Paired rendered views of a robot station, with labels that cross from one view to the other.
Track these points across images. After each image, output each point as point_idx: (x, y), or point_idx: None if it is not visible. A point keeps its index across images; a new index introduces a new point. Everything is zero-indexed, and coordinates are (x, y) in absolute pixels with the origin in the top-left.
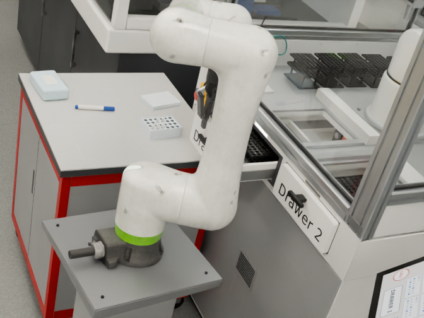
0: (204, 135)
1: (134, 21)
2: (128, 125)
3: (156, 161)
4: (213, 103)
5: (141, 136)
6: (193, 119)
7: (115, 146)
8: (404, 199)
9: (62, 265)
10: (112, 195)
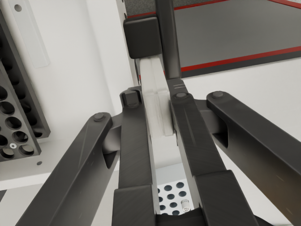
0: (160, 61)
1: None
2: (243, 193)
3: (229, 76)
4: (156, 184)
5: (231, 162)
6: (102, 224)
7: (299, 124)
8: None
9: (279, 5)
10: (279, 40)
